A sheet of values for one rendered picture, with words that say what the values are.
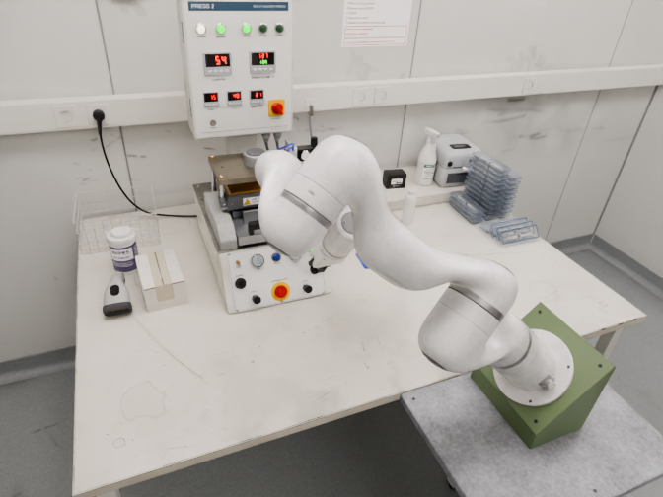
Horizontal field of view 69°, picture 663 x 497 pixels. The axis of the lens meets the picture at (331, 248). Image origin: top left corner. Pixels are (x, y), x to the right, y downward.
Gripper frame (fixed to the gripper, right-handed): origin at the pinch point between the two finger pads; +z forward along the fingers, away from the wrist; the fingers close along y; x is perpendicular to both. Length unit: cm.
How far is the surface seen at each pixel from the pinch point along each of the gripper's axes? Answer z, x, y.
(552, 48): 9, -88, -147
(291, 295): 10.8, 4.4, 8.7
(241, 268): 5.1, -5.5, 23.1
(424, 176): 34, -42, -70
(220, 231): -0.9, -16.1, 27.5
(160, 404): -3, 28, 52
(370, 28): 1, -93, -48
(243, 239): -0.4, -12.6, 21.5
